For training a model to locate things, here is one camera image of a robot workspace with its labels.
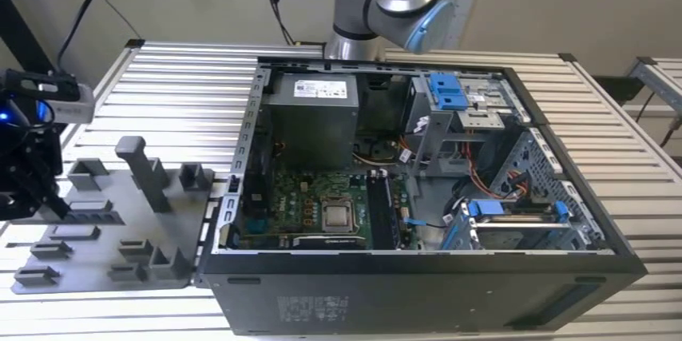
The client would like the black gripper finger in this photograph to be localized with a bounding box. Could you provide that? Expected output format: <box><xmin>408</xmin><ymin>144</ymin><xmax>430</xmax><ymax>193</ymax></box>
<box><xmin>37</xmin><ymin>129</ymin><xmax>71</xmax><ymax>220</ymax></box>
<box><xmin>0</xmin><ymin>149</ymin><xmax>69</xmax><ymax>221</ymax></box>

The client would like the grey plastic parts rack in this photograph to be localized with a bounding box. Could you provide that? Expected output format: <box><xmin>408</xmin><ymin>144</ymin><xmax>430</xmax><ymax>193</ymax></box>
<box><xmin>11</xmin><ymin>136</ymin><xmax>218</xmax><ymax>295</ymax></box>

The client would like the green motherboard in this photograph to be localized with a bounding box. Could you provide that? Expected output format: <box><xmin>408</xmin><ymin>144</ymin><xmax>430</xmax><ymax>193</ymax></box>
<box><xmin>237</xmin><ymin>171</ymin><xmax>422</xmax><ymax>250</ymax></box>

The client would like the grey power supply unit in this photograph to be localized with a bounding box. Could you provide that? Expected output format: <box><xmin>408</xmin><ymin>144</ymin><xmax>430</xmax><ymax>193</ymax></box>
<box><xmin>265</xmin><ymin>73</ymin><xmax>360</xmax><ymax>170</ymax></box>

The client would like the silver CPU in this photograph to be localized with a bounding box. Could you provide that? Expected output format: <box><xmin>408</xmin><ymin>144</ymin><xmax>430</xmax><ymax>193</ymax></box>
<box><xmin>323</xmin><ymin>204</ymin><xmax>353</xmax><ymax>227</ymax></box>

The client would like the black graphics card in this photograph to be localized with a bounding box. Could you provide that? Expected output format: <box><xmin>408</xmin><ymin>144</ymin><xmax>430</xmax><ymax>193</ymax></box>
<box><xmin>291</xmin><ymin>235</ymin><xmax>369</xmax><ymax>250</ymax></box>

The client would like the metal CPU socket cover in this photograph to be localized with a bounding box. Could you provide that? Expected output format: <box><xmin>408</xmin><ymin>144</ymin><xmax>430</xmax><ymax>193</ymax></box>
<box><xmin>318</xmin><ymin>196</ymin><xmax>358</xmax><ymax>234</ymax></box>

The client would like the black open PC case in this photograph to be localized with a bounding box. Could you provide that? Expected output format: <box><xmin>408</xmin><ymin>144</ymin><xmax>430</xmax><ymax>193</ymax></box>
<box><xmin>194</xmin><ymin>55</ymin><xmax>649</xmax><ymax>336</ymax></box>

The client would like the blue plastic drive latch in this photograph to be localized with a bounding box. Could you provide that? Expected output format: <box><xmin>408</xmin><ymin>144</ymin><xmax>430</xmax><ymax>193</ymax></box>
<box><xmin>429</xmin><ymin>72</ymin><xmax>461</xmax><ymax>93</ymax></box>
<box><xmin>433</xmin><ymin>92</ymin><xmax>466</xmax><ymax>111</ymax></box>

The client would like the hard disk in blue carrier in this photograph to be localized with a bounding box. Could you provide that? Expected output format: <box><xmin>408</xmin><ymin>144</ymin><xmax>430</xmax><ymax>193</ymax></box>
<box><xmin>445</xmin><ymin>199</ymin><xmax>582</xmax><ymax>250</ymax></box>

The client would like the perforated metal drive cage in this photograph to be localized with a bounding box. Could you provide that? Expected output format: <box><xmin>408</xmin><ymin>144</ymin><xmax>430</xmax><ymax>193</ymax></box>
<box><xmin>489</xmin><ymin>129</ymin><xmax>609</xmax><ymax>246</ymax></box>

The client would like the aluminium side table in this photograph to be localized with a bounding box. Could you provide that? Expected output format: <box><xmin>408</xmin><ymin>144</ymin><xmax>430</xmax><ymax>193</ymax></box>
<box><xmin>622</xmin><ymin>55</ymin><xmax>682</xmax><ymax>118</ymax></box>

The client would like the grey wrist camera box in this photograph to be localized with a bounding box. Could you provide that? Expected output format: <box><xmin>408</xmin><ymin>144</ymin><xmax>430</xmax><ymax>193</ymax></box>
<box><xmin>51</xmin><ymin>83</ymin><xmax>97</xmax><ymax>125</ymax></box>

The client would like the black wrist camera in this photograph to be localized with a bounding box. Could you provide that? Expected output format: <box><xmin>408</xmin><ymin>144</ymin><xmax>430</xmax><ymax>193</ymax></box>
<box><xmin>3</xmin><ymin>69</ymin><xmax>82</xmax><ymax>103</ymax></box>

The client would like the black camera cable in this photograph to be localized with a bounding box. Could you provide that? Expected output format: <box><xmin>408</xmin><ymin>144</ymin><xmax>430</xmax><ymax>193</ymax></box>
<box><xmin>55</xmin><ymin>0</ymin><xmax>109</xmax><ymax>75</ymax></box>

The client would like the silver drive bracket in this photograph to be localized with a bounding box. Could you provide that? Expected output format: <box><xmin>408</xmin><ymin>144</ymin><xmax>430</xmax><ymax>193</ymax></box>
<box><xmin>458</xmin><ymin>75</ymin><xmax>505</xmax><ymax>131</ymax></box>

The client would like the orange wire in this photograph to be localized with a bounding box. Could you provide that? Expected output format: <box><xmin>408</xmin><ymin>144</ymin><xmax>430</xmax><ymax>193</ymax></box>
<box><xmin>505</xmin><ymin>169</ymin><xmax>530</xmax><ymax>200</ymax></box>

